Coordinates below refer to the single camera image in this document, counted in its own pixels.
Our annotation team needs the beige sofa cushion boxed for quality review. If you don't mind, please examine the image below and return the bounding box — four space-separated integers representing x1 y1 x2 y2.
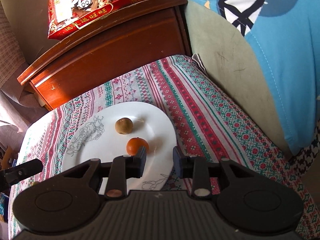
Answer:
185 1 292 158

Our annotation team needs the patterned striped tablecloth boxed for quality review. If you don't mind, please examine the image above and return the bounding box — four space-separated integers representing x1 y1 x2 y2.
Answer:
9 55 319 239

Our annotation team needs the red-brown wooden cabinet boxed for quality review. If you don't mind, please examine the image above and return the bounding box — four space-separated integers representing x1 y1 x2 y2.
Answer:
18 0 191 109

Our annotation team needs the orange tangerine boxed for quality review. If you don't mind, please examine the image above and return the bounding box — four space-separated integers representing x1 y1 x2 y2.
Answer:
126 137 149 156

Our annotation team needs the checkered beige curtain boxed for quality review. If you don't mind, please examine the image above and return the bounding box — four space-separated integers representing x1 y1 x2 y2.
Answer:
0 8 48 152

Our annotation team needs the brown kiwi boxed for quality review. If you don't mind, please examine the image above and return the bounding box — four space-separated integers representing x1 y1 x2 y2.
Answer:
115 118 133 134

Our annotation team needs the white floral plate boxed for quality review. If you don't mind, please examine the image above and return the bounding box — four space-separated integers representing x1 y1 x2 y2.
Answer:
62 102 177 190

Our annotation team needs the blue printed blanket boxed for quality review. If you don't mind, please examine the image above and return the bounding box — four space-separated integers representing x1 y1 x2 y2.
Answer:
192 0 319 154

